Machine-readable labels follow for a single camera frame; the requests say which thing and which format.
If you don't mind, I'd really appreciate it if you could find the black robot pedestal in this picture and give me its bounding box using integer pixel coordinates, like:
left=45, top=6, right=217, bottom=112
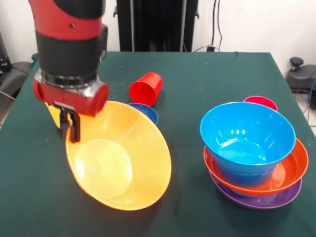
left=113, top=0, right=199, bottom=52

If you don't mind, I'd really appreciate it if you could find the black base with knob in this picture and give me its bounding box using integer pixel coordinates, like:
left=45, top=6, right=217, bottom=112
left=286, top=57, right=316, bottom=93

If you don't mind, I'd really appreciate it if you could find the straight-walled teal blue bowl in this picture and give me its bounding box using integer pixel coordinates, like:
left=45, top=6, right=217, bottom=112
left=212, top=160, right=276, bottom=187

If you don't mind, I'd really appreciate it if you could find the black hanging cable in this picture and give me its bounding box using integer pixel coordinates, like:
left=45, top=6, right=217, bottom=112
left=211, top=0, right=224, bottom=50

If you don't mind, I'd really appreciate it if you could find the large blue bowl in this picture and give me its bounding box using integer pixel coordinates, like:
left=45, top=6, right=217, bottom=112
left=199, top=101, right=297, bottom=169

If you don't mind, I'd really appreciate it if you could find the pink-red cup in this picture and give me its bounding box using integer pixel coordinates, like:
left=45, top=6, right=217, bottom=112
left=243, top=95, right=278, bottom=112

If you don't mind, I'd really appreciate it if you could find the black chair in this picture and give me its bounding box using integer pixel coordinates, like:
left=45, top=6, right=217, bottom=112
left=0, top=61, right=33, bottom=99

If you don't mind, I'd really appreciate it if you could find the shallow red-orange bowl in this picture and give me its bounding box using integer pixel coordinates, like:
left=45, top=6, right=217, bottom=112
left=203, top=137, right=310, bottom=198

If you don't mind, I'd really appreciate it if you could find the blue cable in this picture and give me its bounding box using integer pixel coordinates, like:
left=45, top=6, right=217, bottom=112
left=305, top=80, right=316, bottom=116

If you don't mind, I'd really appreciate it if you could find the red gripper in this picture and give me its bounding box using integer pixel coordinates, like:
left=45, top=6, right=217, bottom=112
left=33, top=71, right=110, bottom=144

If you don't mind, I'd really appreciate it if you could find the small dark blue bowl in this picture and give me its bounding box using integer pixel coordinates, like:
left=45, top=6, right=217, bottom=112
left=127, top=103, right=158, bottom=125

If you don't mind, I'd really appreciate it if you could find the shallow purple bowl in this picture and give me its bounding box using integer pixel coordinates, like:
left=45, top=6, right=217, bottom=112
left=208, top=170, right=303, bottom=210

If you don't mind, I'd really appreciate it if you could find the red cup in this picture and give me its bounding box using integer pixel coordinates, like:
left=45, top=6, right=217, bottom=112
left=129, top=72, right=164, bottom=107

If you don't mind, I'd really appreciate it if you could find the large orange bowl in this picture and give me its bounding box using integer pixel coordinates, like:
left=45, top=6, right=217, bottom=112
left=65, top=100, right=173, bottom=211

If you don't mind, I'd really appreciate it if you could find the yellow cup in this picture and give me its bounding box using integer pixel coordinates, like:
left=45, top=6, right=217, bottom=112
left=45, top=102, right=62, bottom=129

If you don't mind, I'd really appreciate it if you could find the dark green tablecloth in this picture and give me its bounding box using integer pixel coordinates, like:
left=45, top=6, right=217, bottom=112
left=0, top=50, right=316, bottom=237

